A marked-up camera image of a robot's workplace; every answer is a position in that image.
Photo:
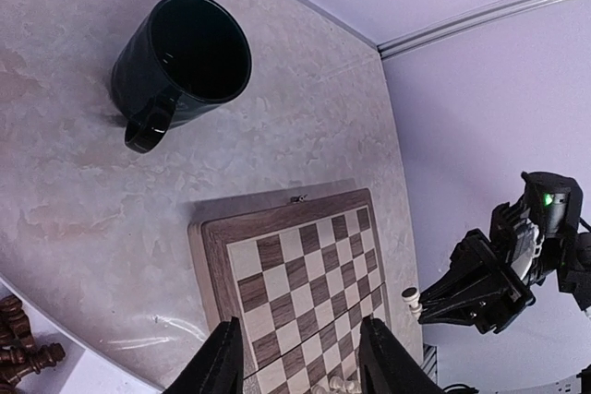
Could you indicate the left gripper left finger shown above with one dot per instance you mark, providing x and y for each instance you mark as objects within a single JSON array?
[{"x": 217, "y": 367}]

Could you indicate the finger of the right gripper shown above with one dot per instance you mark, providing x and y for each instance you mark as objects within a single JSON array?
[
  {"x": 463, "y": 314},
  {"x": 466, "y": 281}
]

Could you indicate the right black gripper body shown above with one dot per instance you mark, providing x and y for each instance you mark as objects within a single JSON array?
[{"x": 510, "y": 232}]

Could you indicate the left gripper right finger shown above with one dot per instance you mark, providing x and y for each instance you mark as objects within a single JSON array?
[{"x": 385, "y": 366}]

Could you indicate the white chess pawn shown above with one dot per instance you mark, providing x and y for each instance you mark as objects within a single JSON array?
[
  {"x": 411, "y": 297},
  {"x": 339, "y": 385}
]

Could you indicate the wooden chess board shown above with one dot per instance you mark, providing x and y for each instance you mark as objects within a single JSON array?
[{"x": 300, "y": 278}]

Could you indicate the white plastic tray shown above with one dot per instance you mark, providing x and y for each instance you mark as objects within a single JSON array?
[{"x": 84, "y": 370}]

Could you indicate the dark chess pieces pile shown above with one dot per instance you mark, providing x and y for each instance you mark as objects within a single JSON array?
[{"x": 20, "y": 355}]

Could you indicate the dark green cup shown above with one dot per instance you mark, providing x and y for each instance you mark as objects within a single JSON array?
[{"x": 187, "y": 58}]

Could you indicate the right aluminium frame post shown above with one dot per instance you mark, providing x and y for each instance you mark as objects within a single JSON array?
[{"x": 453, "y": 26}]

